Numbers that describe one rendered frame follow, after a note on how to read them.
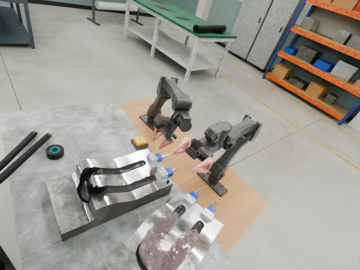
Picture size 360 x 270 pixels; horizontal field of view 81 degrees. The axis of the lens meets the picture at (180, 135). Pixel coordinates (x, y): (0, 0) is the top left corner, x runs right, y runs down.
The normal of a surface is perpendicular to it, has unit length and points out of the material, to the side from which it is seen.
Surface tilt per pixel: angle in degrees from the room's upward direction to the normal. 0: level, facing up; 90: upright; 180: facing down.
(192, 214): 0
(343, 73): 90
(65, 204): 0
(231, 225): 0
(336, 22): 90
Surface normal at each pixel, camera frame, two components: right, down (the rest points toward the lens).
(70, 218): 0.25, -0.75
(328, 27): -0.76, 0.24
